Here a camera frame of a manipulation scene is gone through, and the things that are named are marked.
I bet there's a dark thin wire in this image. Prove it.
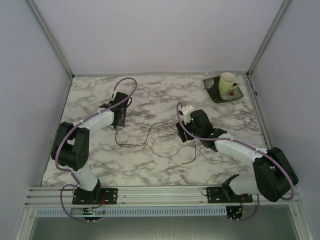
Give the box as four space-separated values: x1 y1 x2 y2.
114 122 198 165

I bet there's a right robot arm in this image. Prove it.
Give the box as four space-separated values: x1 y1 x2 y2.
176 105 299 203

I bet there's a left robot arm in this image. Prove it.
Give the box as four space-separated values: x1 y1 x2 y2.
51 92 132 203

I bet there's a dark floral square plate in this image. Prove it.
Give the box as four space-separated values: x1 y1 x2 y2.
203 76 244 104

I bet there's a light green mug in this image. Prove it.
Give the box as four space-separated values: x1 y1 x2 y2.
218 72 241 94

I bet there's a right controller board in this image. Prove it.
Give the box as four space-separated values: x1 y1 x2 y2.
226 205 245 222

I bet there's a controller board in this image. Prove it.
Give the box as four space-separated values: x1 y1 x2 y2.
226 205 245 222
82 207 105 224

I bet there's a left controller board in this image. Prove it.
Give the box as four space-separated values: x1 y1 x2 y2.
82 207 105 224

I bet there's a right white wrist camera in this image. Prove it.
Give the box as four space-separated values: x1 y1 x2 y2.
178 105 195 125

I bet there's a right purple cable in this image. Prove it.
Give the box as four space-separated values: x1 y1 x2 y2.
176 101 296 223

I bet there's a purple cable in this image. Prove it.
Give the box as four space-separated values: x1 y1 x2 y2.
54 77 139 223
176 101 296 223

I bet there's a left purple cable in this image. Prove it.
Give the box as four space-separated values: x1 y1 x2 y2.
54 77 139 223

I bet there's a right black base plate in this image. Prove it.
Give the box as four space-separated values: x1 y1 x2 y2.
205 186 253 204

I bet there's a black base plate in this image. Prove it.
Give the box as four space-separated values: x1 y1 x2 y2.
205 186 253 204
72 188 118 205

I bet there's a grey slotted cable duct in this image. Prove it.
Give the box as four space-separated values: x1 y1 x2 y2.
36 206 227 218

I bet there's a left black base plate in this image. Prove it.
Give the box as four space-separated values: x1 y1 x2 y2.
72 188 118 205

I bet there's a left aluminium corner post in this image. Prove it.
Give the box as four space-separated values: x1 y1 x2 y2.
26 0 74 79

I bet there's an aluminium corner post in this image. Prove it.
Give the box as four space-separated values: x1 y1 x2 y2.
246 0 294 78
26 0 74 79

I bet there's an aluminium front rail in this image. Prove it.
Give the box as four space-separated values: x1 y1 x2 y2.
24 183 302 207

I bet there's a right aluminium corner post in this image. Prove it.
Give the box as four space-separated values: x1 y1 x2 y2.
246 0 294 78

